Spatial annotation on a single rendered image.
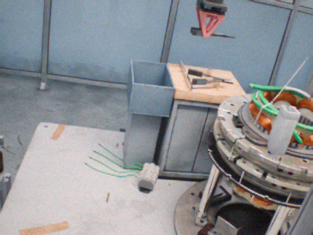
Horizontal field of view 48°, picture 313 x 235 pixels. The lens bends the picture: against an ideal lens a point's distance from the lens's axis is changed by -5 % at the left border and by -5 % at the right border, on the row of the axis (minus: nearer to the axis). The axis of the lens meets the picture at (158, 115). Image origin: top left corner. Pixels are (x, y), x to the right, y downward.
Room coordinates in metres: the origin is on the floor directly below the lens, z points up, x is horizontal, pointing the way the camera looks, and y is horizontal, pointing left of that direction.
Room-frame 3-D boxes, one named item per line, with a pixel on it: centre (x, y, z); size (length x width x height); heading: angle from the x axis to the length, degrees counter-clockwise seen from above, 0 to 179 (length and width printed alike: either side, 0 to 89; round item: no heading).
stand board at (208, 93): (0.94, -0.11, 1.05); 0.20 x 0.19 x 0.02; 101
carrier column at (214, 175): (0.69, -0.16, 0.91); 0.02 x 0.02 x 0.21
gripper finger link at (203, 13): (0.97, -0.08, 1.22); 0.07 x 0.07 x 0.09; 11
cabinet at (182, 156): (0.94, -0.11, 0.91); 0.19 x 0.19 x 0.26; 11
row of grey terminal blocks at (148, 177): (0.81, -0.01, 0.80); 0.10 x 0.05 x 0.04; 172
